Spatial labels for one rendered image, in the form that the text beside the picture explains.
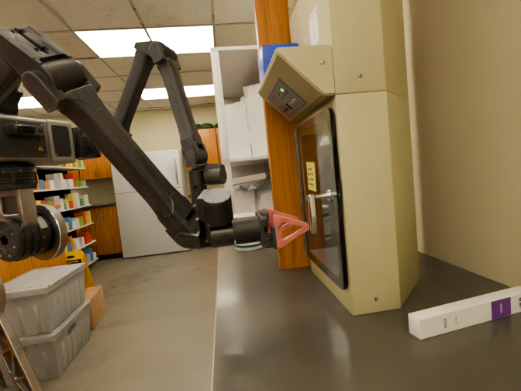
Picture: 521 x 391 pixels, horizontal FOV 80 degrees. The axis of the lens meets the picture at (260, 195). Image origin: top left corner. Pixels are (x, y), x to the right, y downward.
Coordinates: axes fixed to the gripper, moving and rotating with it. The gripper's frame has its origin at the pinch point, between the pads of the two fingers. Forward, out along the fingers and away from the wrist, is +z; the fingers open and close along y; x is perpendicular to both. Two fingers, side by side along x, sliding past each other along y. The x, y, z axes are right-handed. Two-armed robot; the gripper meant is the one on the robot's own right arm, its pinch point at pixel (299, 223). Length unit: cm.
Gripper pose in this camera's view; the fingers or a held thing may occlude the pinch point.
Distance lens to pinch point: 69.4
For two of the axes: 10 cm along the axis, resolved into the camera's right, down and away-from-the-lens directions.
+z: 9.9, -1.2, 1.1
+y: -1.1, -0.6, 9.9
